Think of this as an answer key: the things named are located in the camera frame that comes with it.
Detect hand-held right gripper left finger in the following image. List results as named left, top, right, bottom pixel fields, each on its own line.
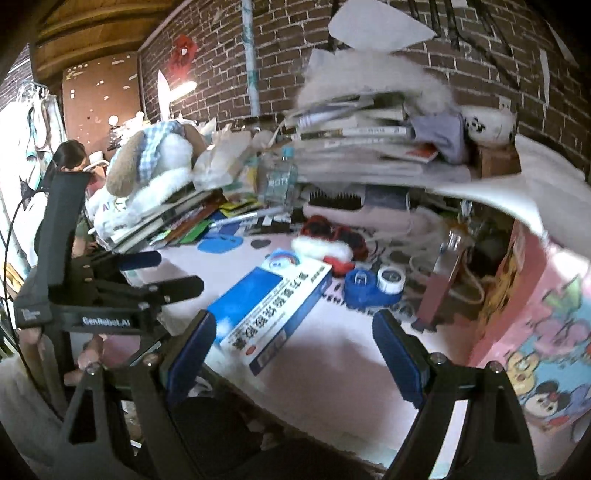
left=60, top=310, right=218, bottom=480

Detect white paper sheet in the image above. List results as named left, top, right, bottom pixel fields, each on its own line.
left=329, top=0, right=437, bottom=51

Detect clear plastic water bottle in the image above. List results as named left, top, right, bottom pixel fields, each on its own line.
left=263, top=148, right=298, bottom=208

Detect red wall decoration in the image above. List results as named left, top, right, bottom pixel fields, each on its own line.
left=168, top=34, right=199, bottom=75

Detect pink cartoon storage box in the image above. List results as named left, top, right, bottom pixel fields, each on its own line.
left=427, top=134, right=591, bottom=444

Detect pale wall pipe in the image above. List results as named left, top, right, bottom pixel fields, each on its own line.
left=240, top=0, right=259, bottom=121

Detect blue contact lens case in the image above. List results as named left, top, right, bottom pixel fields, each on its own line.
left=344, top=267, right=407, bottom=309

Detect pile of flat books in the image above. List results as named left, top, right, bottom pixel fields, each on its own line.
left=92, top=189, right=222, bottom=252

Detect white and red plush ornament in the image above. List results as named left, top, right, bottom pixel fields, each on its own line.
left=291, top=235, right=354, bottom=275

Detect panda print bowl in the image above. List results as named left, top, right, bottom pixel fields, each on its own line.
left=459, top=105, right=518, bottom=147

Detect hanging clothes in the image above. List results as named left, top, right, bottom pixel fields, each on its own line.
left=0, top=83, right=65, bottom=268

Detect white cable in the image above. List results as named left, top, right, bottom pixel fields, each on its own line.
left=406, top=231, right=485, bottom=301

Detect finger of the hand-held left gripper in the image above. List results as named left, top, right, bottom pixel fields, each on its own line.
left=152, top=276, right=205, bottom=306
left=117, top=251, right=162, bottom=273

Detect white pen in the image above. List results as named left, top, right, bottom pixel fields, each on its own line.
left=210, top=205, right=296, bottom=229

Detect red white plush item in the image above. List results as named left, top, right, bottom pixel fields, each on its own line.
left=300, top=215, right=370, bottom=259

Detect white plush dog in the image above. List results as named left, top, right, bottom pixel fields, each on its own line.
left=85, top=120, right=208, bottom=232

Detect pile of paper bags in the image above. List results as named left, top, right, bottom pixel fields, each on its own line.
left=191, top=117, right=278, bottom=190

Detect pink hairbrush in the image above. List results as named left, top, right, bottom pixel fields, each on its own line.
left=302, top=193, right=416, bottom=232

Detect purple cloth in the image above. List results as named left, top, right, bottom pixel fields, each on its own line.
left=409, top=113, right=469, bottom=164

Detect person's left hand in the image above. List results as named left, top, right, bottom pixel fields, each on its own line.
left=64, top=335, right=109, bottom=387

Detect yellow snack packet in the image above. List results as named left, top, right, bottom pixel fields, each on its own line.
left=217, top=196, right=259, bottom=217

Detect brown board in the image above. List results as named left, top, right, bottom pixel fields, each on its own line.
left=62, top=51, right=141, bottom=148

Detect blue and white medicine box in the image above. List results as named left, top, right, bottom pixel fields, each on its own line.
left=206, top=251, right=334, bottom=377

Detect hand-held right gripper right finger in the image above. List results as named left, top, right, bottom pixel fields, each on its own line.
left=372, top=309, right=539, bottom=480

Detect brown box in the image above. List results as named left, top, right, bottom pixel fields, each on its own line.
left=475, top=145, right=522, bottom=178

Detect white fur piece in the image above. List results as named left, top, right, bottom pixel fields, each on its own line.
left=295, top=48, right=458, bottom=116

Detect stack of books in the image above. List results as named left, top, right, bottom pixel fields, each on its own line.
left=281, top=92, right=476, bottom=183

